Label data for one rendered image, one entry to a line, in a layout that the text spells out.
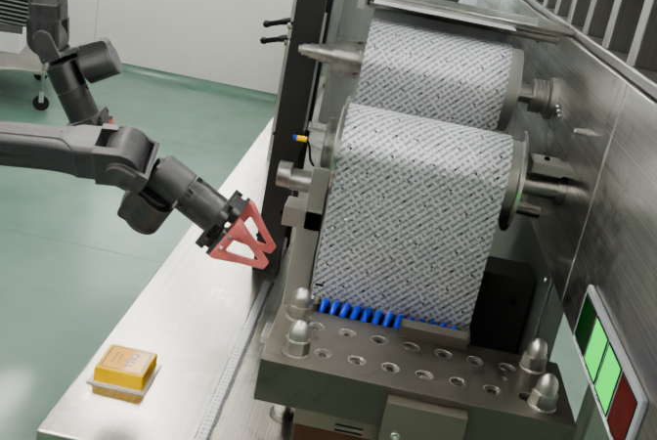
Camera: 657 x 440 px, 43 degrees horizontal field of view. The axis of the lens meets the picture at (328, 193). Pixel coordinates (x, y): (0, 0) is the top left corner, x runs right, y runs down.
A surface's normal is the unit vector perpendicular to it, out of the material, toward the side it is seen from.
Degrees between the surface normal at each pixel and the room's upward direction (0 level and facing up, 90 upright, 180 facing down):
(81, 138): 24
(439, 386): 0
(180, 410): 0
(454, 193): 90
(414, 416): 90
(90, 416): 0
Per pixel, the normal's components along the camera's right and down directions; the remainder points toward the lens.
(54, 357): 0.18, -0.93
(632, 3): -0.11, 0.30
